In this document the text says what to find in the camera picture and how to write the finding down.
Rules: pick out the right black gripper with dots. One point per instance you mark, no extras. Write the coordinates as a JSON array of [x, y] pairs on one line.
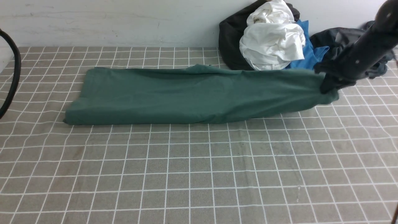
[[337, 75]]

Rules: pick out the green long-sleeve shirt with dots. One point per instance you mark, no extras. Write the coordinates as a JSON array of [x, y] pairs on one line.
[[200, 94]]

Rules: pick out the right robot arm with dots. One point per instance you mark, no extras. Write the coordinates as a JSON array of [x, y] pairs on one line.
[[380, 38]]

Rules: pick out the dark grey crumpled shirt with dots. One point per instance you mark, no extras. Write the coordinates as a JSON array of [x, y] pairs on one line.
[[339, 38]]

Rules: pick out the blue shirt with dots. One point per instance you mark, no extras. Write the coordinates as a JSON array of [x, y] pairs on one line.
[[312, 55]]

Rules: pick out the white crumpled shirt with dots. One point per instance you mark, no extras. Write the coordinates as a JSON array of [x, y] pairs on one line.
[[272, 39]]

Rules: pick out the grey checkered tablecloth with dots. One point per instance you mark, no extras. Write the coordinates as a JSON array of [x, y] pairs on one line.
[[334, 164]]

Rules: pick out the black garment behind pile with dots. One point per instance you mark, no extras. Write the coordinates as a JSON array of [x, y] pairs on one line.
[[231, 31]]

